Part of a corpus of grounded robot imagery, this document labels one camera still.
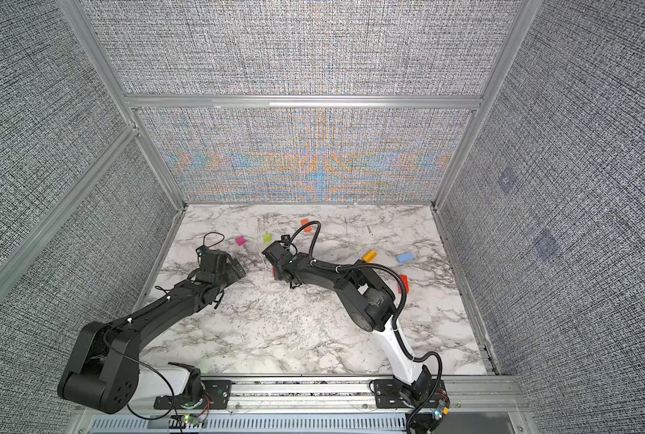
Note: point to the light blue wood block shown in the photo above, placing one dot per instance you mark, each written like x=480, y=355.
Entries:
x=405, y=257

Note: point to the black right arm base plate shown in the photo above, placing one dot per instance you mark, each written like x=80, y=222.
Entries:
x=392, y=394

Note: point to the yellow Supermarket wood block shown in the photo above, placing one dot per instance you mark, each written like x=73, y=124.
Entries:
x=369, y=256

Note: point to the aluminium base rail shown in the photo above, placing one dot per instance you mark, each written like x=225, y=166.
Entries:
x=348, y=393

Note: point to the orange wood block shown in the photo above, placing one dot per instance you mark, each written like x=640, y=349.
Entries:
x=306, y=226

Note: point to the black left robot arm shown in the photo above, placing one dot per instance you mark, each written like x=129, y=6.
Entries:
x=103, y=369

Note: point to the grey vented cable tray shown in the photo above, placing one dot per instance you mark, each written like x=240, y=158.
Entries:
x=255, y=423

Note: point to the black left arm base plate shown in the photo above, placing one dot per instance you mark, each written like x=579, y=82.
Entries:
x=213, y=394

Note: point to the red wood block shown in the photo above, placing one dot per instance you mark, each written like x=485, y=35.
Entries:
x=405, y=283

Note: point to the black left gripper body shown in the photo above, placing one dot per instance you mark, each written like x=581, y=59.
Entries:
x=230, y=278

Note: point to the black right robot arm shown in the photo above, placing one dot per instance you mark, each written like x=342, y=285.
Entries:
x=370, y=303

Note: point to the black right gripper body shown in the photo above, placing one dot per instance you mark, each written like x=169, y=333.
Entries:
x=279, y=274

